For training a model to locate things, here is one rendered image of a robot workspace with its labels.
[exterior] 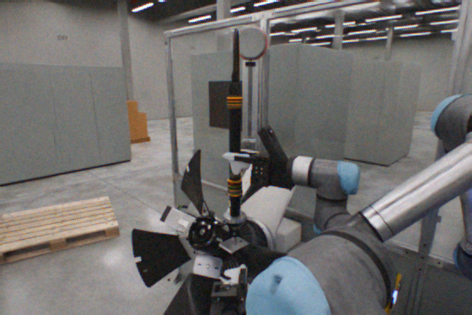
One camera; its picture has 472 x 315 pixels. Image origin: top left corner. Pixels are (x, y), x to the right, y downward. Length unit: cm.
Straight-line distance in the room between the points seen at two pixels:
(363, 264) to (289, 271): 9
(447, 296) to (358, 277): 121
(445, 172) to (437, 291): 95
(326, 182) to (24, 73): 577
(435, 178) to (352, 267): 35
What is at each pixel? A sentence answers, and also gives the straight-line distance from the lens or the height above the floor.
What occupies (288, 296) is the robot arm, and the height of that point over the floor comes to 149.
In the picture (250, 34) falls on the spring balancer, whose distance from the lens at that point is 150.
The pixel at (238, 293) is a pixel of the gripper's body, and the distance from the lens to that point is 73.
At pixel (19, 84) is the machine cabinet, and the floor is 170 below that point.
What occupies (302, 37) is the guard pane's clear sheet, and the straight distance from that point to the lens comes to 152.
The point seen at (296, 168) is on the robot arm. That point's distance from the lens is 71.
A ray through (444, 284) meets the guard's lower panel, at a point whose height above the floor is 89.
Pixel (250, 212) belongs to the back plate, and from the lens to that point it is 121.
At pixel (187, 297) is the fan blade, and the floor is 106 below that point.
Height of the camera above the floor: 168
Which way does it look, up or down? 15 degrees down
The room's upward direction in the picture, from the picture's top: straight up
